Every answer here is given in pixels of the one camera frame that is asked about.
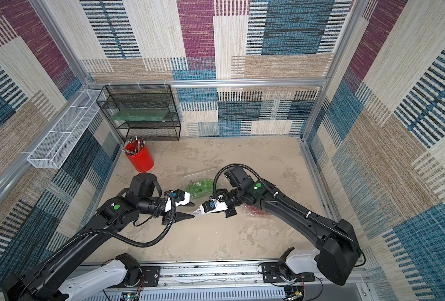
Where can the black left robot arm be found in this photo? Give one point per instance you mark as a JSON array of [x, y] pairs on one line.
[[50, 280]]

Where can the white wire mesh basket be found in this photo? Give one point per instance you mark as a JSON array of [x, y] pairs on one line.
[[59, 142]]

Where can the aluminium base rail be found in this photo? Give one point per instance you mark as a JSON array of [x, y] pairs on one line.
[[217, 280]]

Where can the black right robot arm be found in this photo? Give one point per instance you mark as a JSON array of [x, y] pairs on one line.
[[337, 243]]

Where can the white sticker sheet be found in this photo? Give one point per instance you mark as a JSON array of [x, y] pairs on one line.
[[199, 211]]

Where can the clear box green grapes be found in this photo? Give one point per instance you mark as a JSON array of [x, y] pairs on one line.
[[199, 185]]

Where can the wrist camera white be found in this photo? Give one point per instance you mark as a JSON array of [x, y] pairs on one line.
[[180, 197], [211, 204]]

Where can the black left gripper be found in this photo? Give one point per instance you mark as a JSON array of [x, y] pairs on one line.
[[180, 217]]

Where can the clear box red grapes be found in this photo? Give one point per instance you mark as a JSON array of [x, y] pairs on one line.
[[254, 212]]

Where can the green tray on shelf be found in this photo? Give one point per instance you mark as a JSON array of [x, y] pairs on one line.
[[136, 115]]

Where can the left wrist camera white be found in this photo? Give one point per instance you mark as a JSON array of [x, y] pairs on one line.
[[180, 197]]

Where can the red pen cup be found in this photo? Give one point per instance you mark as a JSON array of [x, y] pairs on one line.
[[143, 161]]

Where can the pens in cup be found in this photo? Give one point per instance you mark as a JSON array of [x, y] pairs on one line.
[[134, 146]]

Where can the black wire mesh shelf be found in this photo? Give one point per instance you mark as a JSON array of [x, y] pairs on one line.
[[114, 98]]

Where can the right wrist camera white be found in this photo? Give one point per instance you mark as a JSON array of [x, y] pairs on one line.
[[211, 204]]

